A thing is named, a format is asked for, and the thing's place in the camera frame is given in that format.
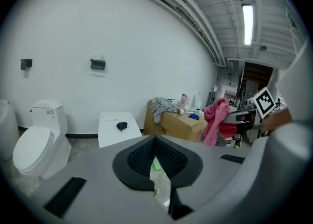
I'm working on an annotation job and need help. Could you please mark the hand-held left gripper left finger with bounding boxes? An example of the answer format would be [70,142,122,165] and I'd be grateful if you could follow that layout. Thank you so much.
[112,135,157,192]

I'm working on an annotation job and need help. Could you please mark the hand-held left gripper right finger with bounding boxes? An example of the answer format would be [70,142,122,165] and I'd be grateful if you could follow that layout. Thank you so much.
[156,135,204,220]

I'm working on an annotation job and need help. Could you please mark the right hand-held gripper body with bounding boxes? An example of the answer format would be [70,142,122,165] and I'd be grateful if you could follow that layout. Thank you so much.
[222,87,281,130]

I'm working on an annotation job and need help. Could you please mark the pink cloth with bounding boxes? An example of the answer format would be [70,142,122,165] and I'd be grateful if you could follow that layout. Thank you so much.
[201,97,238,147]

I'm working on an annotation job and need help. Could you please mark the person's right forearm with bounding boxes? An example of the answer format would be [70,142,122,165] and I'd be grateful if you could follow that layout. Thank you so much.
[260,107,293,134]

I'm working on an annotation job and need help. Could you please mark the white flat-lid smart toilet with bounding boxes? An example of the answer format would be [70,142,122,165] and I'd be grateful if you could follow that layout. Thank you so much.
[98,111,143,149]

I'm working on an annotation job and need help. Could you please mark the white round-head brush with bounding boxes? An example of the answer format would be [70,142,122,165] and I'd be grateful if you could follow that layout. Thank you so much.
[177,108,197,116]

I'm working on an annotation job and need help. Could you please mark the white toilet with tank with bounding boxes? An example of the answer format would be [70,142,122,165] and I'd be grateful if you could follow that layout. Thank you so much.
[12,99,72,180]

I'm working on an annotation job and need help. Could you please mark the green plastic bottle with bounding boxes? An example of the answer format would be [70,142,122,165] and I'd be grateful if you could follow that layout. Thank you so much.
[152,157,161,173]

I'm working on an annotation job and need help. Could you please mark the person's grey shirt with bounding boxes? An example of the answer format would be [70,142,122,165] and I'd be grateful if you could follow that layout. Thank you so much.
[275,40,313,124]

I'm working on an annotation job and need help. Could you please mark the small black object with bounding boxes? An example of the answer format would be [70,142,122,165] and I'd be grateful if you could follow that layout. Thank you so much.
[116,121,129,133]

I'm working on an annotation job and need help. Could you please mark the large closed cardboard box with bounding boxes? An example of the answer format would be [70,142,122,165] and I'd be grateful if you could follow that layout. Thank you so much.
[143,100,209,143]

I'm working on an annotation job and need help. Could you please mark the grey garment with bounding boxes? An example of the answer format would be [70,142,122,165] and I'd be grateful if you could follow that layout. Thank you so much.
[149,97,180,119]

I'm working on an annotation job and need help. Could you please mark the pink cup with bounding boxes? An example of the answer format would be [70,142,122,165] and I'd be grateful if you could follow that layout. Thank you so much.
[179,93,190,109]

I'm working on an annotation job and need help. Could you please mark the ceiling light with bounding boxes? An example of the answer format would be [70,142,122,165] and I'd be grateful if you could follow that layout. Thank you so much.
[241,3,254,46]

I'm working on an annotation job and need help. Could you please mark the black wall holder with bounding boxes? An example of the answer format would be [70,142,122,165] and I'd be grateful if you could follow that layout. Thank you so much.
[89,58,107,70]
[20,58,33,71]

